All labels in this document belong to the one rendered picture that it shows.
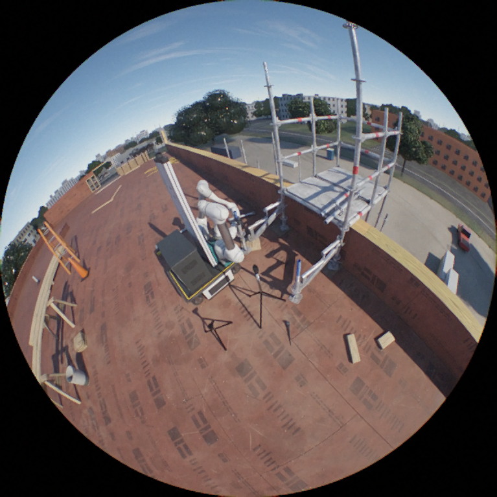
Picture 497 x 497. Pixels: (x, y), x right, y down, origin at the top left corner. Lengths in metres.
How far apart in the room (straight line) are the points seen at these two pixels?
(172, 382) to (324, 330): 1.92
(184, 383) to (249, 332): 1.04
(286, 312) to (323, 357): 0.71
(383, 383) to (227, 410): 1.74
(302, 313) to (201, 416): 1.72
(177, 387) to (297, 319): 1.69
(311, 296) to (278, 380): 1.09
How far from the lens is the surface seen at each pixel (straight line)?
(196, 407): 2.28
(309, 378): 2.05
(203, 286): 2.18
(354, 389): 2.19
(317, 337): 2.11
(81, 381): 3.66
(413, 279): 2.10
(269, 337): 2.08
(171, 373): 2.42
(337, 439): 2.27
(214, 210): 1.52
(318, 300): 2.27
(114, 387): 3.15
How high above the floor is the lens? 2.02
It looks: 46 degrees down
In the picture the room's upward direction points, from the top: 15 degrees counter-clockwise
